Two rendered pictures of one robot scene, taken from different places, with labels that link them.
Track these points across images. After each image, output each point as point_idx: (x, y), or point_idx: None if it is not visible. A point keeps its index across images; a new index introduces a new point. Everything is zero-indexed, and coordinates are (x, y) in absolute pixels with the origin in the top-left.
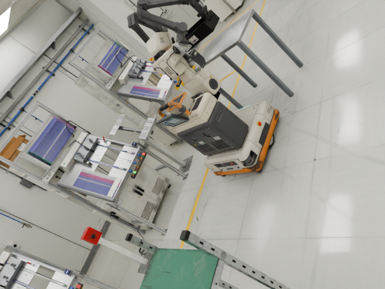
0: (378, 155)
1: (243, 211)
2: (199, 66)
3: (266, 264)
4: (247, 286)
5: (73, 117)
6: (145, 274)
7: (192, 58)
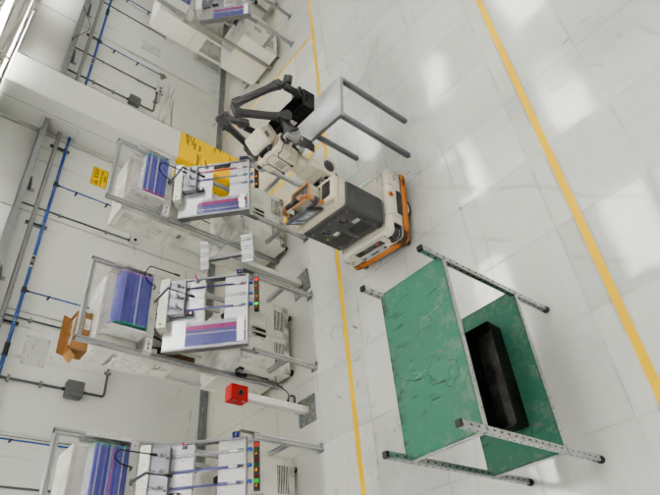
0: (511, 182)
1: None
2: None
3: None
4: None
5: (96, 282)
6: (384, 312)
7: (301, 143)
